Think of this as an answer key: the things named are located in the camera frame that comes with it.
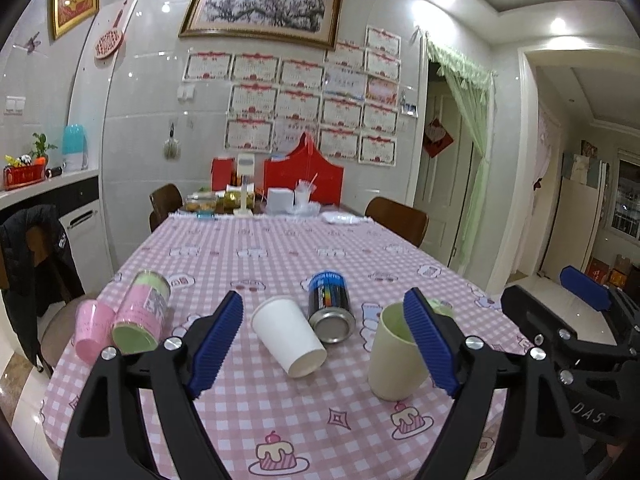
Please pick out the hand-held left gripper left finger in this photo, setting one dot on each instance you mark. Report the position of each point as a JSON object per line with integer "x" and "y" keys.
{"x": 220, "y": 345}

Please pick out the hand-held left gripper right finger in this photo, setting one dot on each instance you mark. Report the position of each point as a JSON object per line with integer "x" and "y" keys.
{"x": 430, "y": 345}

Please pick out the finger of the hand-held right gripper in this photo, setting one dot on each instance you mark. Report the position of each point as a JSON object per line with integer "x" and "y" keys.
{"x": 530, "y": 315}
{"x": 585, "y": 285}

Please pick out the pale green cup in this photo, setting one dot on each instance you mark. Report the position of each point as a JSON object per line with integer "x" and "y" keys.
{"x": 392, "y": 355}

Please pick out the white paper cup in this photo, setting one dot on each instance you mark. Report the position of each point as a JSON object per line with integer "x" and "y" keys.
{"x": 287, "y": 332}

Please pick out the pink cup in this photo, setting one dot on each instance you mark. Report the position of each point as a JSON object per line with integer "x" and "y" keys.
{"x": 92, "y": 327}

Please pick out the clear plastic cup with straws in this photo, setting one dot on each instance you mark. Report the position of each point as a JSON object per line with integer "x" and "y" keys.
{"x": 305, "y": 192}

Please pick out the white refrigerator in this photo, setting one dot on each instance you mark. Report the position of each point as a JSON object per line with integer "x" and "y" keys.
{"x": 575, "y": 220}

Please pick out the pink and green canister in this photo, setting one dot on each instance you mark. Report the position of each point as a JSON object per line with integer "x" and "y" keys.
{"x": 140, "y": 315}

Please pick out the window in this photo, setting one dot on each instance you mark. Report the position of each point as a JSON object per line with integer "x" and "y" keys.
{"x": 625, "y": 200}

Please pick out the dark metal can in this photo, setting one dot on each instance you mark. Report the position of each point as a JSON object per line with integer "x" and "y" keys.
{"x": 330, "y": 305}

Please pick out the pink checkered tablecloth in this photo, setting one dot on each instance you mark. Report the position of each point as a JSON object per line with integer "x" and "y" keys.
{"x": 300, "y": 255}

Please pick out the brown wooden chair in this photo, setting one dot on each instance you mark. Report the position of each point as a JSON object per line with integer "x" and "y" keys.
{"x": 165, "y": 205}
{"x": 397, "y": 220}

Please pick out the food container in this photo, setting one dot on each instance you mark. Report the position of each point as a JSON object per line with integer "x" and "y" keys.
{"x": 200, "y": 203}

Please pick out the white door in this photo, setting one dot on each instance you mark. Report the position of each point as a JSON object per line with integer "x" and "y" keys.
{"x": 440, "y": 200}

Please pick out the green curtain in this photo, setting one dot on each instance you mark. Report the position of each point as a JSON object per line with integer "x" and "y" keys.
{"x": 475, "y": 175}

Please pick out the white table stand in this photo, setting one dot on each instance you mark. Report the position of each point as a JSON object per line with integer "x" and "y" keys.
{"x": 245, "y": 195}

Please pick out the white plate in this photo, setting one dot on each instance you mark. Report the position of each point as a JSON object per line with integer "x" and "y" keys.
{"x": 344, "y": 218}

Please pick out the white tissue box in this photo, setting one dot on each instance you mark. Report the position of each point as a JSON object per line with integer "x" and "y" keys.
{"x": 280, "y": 200}

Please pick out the chair with round seat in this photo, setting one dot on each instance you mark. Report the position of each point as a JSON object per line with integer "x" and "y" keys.
{"x": 60, "y": 330}

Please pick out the small red box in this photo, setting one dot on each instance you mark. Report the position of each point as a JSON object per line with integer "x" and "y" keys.
{"x": 222, "y": 172}

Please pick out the white counter cabinet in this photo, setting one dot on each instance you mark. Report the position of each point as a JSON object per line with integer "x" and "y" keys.
{"x": 85, "y": 220}

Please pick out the large red gift box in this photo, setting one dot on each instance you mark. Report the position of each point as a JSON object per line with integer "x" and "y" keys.
{"x": 305, "y": 175}

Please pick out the black jacket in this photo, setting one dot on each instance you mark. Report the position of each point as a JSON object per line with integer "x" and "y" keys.
{"x": 35, "y": 270}

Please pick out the red door decoration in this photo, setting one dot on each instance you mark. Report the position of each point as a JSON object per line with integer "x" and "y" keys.
{"x": 436, "y": 137}

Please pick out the grey hanging brush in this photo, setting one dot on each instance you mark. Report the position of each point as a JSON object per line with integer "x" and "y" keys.
{"x": 172, "y": 147}

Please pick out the blue and white appliance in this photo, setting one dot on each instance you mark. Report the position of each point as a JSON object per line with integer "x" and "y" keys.
{"x": 75, "y": 147}

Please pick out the red planter box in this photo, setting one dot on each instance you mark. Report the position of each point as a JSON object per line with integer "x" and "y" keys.
{"x": 24, "y": 175}

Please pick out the small potted plant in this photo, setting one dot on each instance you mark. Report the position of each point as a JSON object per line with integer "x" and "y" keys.
{"x": 39, "y": 147}

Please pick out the gold framed tree painting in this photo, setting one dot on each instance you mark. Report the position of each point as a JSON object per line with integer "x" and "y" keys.
{"x": 260, "y": 5}

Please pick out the small wall photo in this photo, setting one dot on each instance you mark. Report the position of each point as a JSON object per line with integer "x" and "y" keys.
{"x": 408, "y": 110}

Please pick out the wall of framed certificates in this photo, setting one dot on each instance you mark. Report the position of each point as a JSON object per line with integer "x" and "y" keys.
{"x": 300, "y": 105}

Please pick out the white wall switch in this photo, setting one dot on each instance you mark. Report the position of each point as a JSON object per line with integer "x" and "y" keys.
{"x": 186, "y": 92}
{"x": 14, "y": 105}

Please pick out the pink hanging wall ornament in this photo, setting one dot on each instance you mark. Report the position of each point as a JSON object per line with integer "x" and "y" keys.
{"x": 108, "y": 42}

